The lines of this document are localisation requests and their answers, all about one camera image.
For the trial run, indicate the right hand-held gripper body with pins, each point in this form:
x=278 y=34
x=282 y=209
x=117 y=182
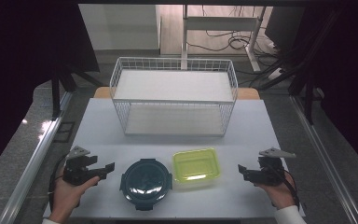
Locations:
x=270 y=174

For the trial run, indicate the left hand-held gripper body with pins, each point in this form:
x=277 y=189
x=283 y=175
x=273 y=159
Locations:
x=76 y=172

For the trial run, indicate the round dark teal food container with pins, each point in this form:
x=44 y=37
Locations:
x=146 y=184

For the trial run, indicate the rectangular yellow-green food container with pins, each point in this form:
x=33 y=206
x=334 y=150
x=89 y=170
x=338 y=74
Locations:
x=196 y=166

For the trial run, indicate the person's right hand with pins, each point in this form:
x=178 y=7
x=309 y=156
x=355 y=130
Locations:
x=279 y=194

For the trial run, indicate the person's left hand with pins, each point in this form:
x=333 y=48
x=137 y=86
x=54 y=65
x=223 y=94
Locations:
x=66 y=196

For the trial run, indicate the black tripod stand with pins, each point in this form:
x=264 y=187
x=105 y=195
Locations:
x=56 y=93

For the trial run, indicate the black metal stand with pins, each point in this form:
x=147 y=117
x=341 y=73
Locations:
x=307 y=87

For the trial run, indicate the white power strip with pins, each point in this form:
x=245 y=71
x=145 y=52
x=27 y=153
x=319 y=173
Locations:
x=275 y=73

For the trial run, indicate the dark curtain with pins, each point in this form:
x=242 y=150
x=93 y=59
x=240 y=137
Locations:
x=354 y=77
x=18 y=62

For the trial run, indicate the white cabinet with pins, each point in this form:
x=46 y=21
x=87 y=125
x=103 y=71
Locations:
x=121 y=26

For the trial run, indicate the aluminium rail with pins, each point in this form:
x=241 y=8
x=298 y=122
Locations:
x=34 y=161
x=326 y=158

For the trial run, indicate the white desk frame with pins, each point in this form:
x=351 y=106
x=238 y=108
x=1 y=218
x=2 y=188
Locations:
x=220 y=23

